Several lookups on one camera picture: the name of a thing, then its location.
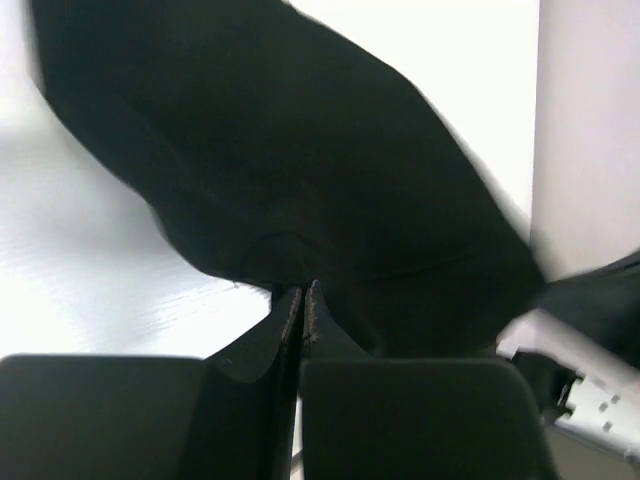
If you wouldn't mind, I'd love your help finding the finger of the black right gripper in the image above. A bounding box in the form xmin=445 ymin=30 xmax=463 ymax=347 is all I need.
xmin=538 ymin=251 xmax=639 ymax=368

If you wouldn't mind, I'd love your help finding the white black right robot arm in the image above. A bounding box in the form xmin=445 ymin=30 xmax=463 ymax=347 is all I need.
xmin=513 ymin=252 xmax=639 ymax=466

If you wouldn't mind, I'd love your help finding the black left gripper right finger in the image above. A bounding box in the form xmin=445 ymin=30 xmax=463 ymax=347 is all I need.
xmin=299 ymin=284 xmax=558 ymax=480

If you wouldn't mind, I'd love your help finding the black skirt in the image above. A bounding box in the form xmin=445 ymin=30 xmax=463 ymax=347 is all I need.
xmin=29 ymin=1 xmax=545 ymax=358

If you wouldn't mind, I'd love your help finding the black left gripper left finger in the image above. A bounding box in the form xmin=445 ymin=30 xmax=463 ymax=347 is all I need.
xmin=1 ymin=288 xmax=303 ymax=479

